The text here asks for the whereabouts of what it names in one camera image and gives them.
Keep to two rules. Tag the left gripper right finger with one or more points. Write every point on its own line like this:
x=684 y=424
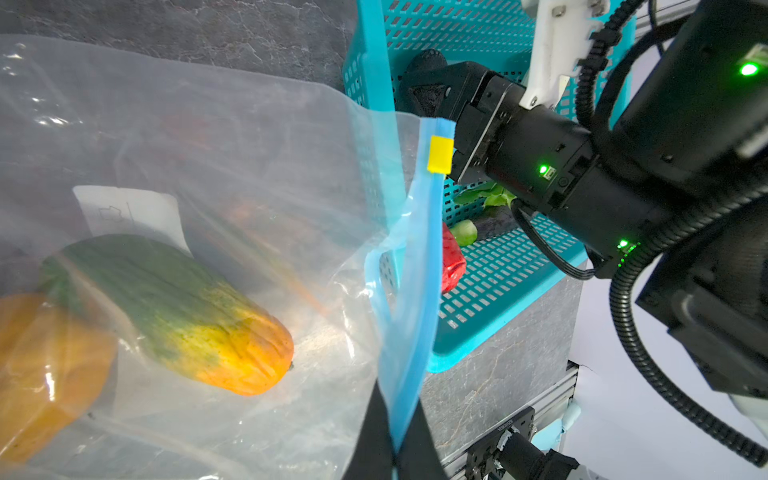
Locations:
x=418 y=458

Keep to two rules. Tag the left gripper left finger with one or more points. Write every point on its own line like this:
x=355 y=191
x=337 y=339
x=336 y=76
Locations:
x=373 y=457

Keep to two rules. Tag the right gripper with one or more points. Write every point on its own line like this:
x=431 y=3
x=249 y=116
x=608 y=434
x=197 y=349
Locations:
x=551 y=165

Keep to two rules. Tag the teal plastic basket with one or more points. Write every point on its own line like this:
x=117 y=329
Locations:
x=507 y=274

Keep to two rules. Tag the small red pepper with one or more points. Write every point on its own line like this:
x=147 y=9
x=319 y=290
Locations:
x=454 y=263

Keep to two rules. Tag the orange green corn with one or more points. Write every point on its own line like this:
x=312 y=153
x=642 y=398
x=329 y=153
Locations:
x=179 y=313

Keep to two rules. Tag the clear zip top bag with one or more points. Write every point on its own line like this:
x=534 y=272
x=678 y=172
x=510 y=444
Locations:
x=260 y=179

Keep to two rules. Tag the yellow orange mango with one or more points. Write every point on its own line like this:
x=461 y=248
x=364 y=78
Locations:
x=54 y=366

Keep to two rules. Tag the green vegetable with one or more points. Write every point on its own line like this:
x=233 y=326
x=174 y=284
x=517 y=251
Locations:
x=492 y=195

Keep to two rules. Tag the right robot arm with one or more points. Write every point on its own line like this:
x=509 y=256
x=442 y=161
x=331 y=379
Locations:
x=687 y=105

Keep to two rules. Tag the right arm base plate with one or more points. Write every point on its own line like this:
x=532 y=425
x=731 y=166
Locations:
x=508 y=449

